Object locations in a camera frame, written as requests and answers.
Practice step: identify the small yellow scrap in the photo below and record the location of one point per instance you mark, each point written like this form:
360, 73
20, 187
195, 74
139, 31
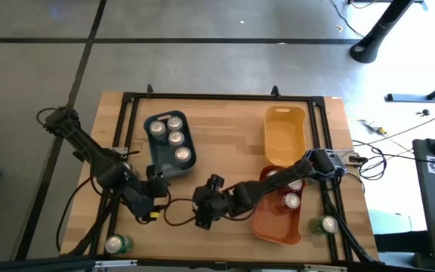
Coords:
338, 27

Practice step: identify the black tubular stand leg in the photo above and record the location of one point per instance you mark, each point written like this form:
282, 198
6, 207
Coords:
376, 34

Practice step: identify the orange plastic bin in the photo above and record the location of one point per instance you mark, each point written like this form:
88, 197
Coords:
270, 226

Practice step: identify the small black floor knob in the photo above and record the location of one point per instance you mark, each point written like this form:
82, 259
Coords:
424, 112

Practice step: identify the silver base bracket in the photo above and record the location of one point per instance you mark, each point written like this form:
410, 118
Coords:
119, 150

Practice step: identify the black rig crossbar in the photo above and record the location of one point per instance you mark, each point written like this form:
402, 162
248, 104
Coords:
32, 264

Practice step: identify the dark teal plastic bin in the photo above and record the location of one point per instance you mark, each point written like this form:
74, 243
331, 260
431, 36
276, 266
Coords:
164, 166

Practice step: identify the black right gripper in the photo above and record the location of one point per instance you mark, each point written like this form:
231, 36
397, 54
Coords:
210, 202

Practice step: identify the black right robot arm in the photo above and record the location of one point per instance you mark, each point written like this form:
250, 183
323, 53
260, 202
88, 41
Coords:
274, 181

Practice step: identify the silver crossbar bracket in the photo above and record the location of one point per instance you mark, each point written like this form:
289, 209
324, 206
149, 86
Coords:
115, 263
325, 268

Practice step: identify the white lemon soda can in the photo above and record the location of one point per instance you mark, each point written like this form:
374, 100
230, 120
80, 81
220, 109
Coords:
176, 138
182, 154
158, 128
174, 122

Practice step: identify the black desk foot bar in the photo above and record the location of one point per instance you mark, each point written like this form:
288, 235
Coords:
410, 98

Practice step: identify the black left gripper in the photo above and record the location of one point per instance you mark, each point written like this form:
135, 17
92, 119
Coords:
158, 187

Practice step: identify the small black camera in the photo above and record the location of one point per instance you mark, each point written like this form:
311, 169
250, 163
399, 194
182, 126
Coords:
220, 266

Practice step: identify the black aluminium table frame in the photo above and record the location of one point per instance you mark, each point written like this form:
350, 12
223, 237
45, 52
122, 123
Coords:
221, 96

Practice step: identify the black cart foot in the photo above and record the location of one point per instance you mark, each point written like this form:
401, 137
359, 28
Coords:
398, 242

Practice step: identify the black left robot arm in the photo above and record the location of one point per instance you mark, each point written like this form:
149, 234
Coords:
89, 155

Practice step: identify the yellow plastic bin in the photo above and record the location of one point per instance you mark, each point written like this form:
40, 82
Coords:
283, 132

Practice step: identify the pale blue floor box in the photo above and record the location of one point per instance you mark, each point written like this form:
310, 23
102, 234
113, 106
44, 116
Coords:
391, 221

